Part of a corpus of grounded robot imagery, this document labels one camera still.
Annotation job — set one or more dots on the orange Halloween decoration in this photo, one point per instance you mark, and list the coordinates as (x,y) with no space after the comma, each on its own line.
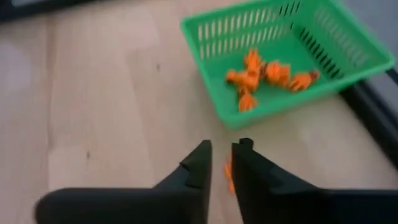
(242,79)
(301,81)
(278,73)
(247,101)
(253,60)
(228,172)

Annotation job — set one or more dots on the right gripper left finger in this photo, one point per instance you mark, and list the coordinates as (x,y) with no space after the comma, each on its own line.
(124,207)

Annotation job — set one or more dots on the green plastic basket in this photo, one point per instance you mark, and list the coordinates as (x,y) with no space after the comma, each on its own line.
(276,99)

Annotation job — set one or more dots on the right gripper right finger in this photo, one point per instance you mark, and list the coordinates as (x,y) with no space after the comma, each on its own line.
(311,208)

